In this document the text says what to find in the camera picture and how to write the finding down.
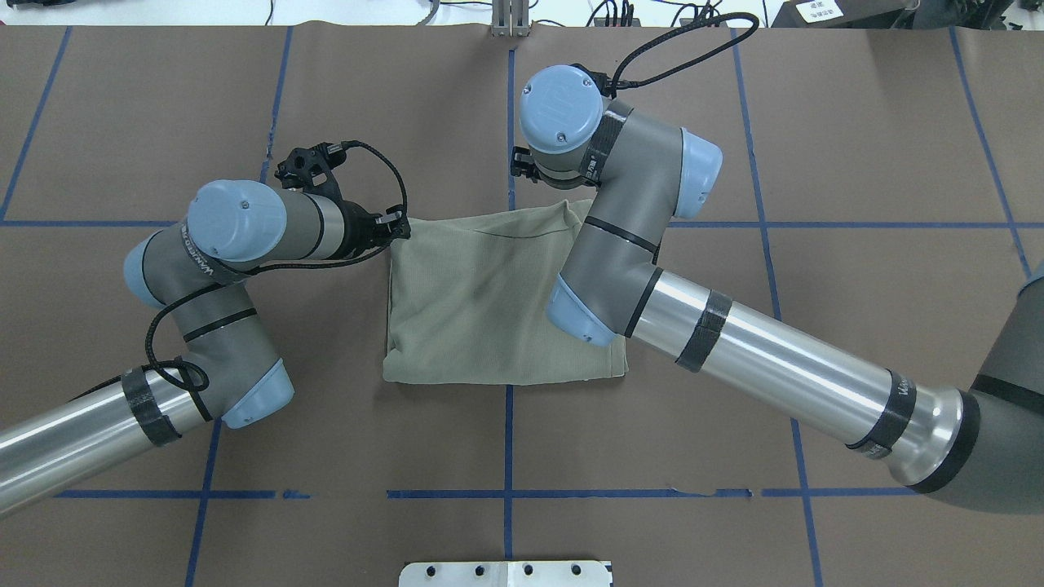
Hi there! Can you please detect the sage green t-shirt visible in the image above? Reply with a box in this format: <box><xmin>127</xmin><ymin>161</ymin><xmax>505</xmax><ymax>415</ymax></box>
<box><xmin>382</xmin><ymin>198</ymin><xmax>628</xmax><ymax>386</ymax></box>

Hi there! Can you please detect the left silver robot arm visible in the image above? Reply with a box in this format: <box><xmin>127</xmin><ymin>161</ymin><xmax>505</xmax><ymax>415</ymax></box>
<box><xmin>1</xmin><ymin>140</ymin><xmax>410</xmax><ymax>517</ymax></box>

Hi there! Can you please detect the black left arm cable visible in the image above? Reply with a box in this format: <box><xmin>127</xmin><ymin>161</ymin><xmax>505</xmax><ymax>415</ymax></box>
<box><xmin>144</xmin><ymin>140</ymin><xmax>409</xmax><ymax>392</ymax></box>

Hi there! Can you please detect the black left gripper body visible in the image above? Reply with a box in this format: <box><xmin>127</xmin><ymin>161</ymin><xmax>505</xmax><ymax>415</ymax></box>
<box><xmin>275</xmin><ymin>142</ymin><xmax>411</xmax><ymax>263</ymax></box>

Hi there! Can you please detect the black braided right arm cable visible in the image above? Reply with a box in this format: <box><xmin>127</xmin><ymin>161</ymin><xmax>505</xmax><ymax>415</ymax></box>
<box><xmin>591</xmin><ymin>11</ymin><xmax>761</xmax><ymax>92</ymax></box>

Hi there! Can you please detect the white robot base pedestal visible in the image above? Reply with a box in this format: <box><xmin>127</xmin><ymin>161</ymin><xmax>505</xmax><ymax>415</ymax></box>
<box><xmin>398</xmin><ymin>560</ymin><xmax>614</xmax><ymax>586</ymax></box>

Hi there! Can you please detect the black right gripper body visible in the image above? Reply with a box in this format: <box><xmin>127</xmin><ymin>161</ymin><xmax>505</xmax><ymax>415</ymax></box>
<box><xmin>511</xmin><ymin>146</ymin><xmax>598</xmax><ymax>190</ymax></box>

